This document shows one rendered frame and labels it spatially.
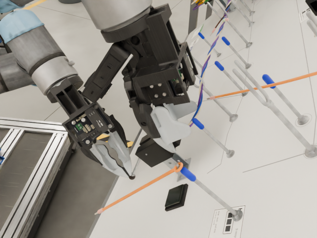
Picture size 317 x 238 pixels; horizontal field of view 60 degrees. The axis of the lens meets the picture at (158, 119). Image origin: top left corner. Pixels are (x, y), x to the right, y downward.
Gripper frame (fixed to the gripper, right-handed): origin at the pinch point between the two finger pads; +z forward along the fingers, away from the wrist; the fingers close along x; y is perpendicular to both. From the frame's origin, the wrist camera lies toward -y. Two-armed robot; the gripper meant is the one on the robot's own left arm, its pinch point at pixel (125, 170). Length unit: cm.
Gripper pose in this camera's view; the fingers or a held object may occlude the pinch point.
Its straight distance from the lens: 56.0
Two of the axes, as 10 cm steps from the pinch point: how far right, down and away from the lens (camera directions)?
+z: 5.8, 8.1, 0.4
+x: 8.1, -5.8, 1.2
